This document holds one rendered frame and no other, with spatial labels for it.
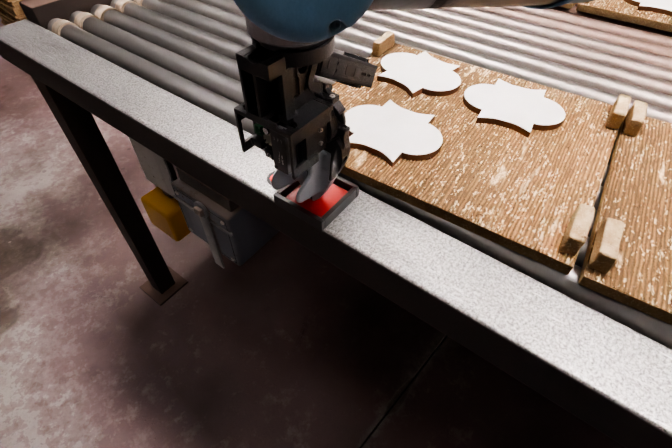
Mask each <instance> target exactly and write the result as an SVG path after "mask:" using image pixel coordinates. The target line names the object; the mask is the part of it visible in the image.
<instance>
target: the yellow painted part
mask: <svg viewBox="0 0 672 448"><path fill-rule="evenodd" d="M166 162H167V165H168V167H169V170H170V173H171V175H172V178H173V180H174V181H175V180H177V179H178V177H177V175H176V172H175V169H174V167H173V164H172V163H170V162H168V161H167V160H166ZM141 202H142V204H143V206H144V208H145V210H146V212H147V214H148V216H149V218H150V220H151V222H152V224H154V225H155V226H156V227H158V228H159V229H160V230H162V231H163V232H164V233H166V234H167V235H169V236H170V237H171V238H173V239H174V240H175V241H180V240H181V239H183V238H184V237H185V236H186V235H188V234H189V233H190V232H191V231H189V229H188V226H187V224H186V221H185V219H184V216H183V214H182V211H181V208H180V206H179V203H178V201H177V200H176V199H175V198H174V197H172V196H171V195H169V194H168V193H166V192H165V191H163V190H162V189H160V188H159V187H156V188H155V189H153V190H152V191H150V192H148V193H147V194H145V195H144V196H142V197H141Z"/></svg>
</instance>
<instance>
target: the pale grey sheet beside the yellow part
mask: <svg viewBox="0 0 672 448"><path fill-rule="evenodd" d="M128 138H129V140H130V142H131V144H132V147H133V149H134V151H135V153H136V156H137V158H138V160H139V162H140V165H141V167H142V169H143V172H144V174H145V176H146V178H147V180H149V181H150V182H152V183H153V184H155V185H156V186H157V187H159V188H160V189H162V190H163V191H165V192H166V193H168V194H169V195H171V196H172V197H173V195H175V193H174V191H173V188H172V185H171V184H172V182H174V180H173V178H172V175H171V173H170V170H169V167H168V165H167V162H166V160H165V159H164V158H162V157H160V156H159V155H157V154H156V153H154V152H152V151H151V150H149V149H148V148H146V147H144V146H143V145H141V144H140V143H138V142H136V141H135V140H133V139H132V138H130V137H128Z"/></svg>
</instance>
